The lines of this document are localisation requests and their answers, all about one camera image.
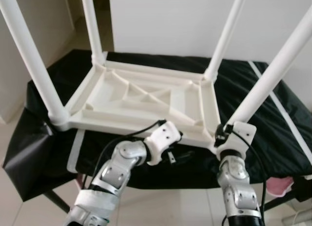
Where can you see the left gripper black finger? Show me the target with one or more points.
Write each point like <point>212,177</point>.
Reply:
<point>179,135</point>

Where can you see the white plastic children table top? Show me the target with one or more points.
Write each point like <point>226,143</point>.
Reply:
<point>122,119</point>

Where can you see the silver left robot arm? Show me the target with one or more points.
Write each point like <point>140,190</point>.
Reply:
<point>112,172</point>

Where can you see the pink plastic object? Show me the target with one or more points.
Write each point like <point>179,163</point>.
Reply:
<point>280,185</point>

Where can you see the black metal table leg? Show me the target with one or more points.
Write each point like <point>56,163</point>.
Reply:
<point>57,200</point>
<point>287,199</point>

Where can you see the black plastic table cover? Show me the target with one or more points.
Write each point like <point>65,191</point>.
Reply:
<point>39,153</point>

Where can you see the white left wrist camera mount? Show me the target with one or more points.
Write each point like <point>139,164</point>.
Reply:
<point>163,136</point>

